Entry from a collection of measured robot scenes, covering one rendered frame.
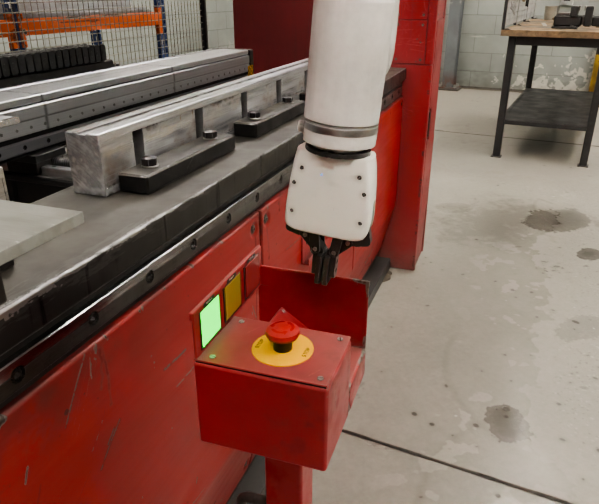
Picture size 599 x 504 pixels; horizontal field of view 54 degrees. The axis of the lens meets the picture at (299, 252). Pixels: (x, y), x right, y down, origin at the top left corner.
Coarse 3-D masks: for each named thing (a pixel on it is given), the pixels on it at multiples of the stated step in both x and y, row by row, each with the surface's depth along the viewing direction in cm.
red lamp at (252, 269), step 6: (258, 258) 80; (252, 264) 79; (258, 264) 81; (246, 270) 77; (252, 270) 79; (258, 270) 81; (246, 276) 77; (252, 276) 79; (258, 276) 81; (246, 282) 77; (252, 282) 79; (258, 282) 82; (246, 288) 78; (252, 288) 80; (246, 294) 78
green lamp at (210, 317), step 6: (216, 300) 69; (210, 306) 68; (216, 306) 69; (204, 312) 66; (210, 312) 68; (216, 312) 70; (204, 318) 67; (210, 318) 68; (216, 318) 70; (204, 324) 67; (210, 324) 68; (216, 324) 70; (204, 330) 67; (210, 330) 69; (216, 330) 70; (204, 336) 67; (210, 336) 69; (204, 342) 67
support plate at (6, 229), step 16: (0, 208) 48; (16, 208) 48; (32, 208) 48; (48, 208) 48; (0, 224) 45; (16, 224) 45; (32, 224) 45; (48, 224) 45; (64, 224) 45; (80, 224) 47; (0, 240) 42; (16, 240) 42; (32, 240) 43; (48, 240) 44; (0, 256) 40; (16, 256) 41
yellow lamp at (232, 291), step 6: (234, 282) 74; (228, 288) 72; (234, 288) 74; (240, 288) 76; (228, 294) 72; (234, 294) 74; (240, 294) 76; (228, 300) 72; (234, 300) 74; (240, 300) 76; (228, 306) 73; (234, 306) 75; (228, 312) 73; (228, 318) 73
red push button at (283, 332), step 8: (272, 328) 67; (280, 328) 67; (288, 328) 67; (296, 328) 67; (272, 336) 66; (280, 336) 66; (288, 336) 66; (296, 336) 67; (280, 344) 67; (288, 344) 67; (280, 352) 68
